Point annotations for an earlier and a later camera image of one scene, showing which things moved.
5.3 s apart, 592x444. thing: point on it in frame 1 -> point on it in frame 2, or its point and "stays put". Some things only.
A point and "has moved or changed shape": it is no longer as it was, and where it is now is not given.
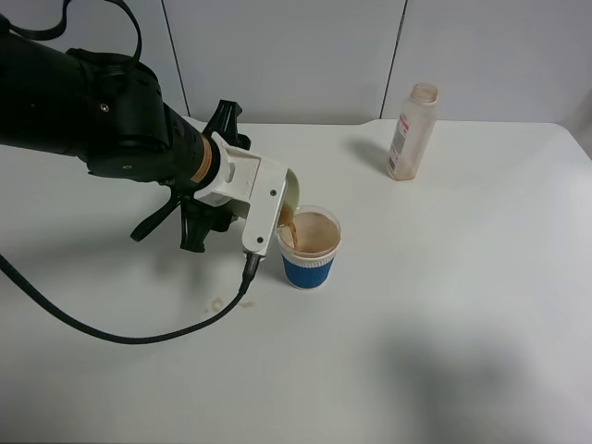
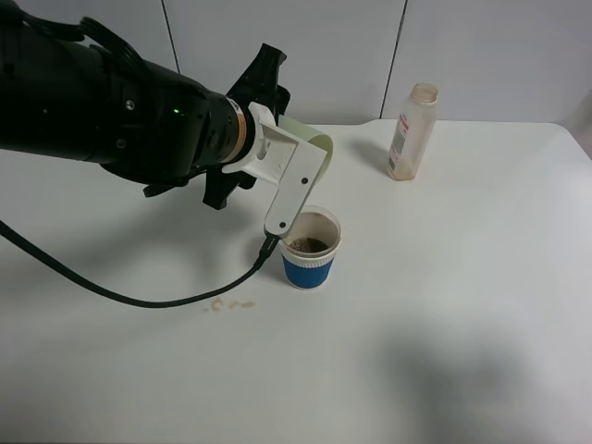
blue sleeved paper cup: [309, 240] stays put
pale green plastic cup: [290, 199] has moved or changed shape
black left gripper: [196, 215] -> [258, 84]
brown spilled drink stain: [216, 304] stays put
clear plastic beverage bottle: [414, 129] stays put
